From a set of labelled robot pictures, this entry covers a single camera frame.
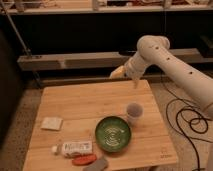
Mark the wooden table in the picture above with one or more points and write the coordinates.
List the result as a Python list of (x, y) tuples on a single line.
[(84, 112)]

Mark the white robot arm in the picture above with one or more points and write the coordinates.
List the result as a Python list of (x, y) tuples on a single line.
[(154, 50)]

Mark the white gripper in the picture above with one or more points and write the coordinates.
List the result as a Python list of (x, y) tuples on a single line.
[(134, 68)]

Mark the grey metal shelf rack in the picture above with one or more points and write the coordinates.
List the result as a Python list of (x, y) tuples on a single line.
[(87, 44)]

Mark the orange carrot toy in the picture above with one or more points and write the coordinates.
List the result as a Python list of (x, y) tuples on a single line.
[(84, 160)]

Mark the white square napkin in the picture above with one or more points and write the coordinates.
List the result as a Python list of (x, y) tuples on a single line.
[(52, 123)]

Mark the black object on shelf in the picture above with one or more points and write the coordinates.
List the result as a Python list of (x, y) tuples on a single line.
[(127, 53)]

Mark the white lying bottle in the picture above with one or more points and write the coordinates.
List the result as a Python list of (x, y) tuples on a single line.
[(72, 149)]

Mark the green ceramic bowl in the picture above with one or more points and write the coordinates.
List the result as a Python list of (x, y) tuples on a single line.
[(112, 134)]

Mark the grey sponge block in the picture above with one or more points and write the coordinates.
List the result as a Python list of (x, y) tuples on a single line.
[(99, 165)]

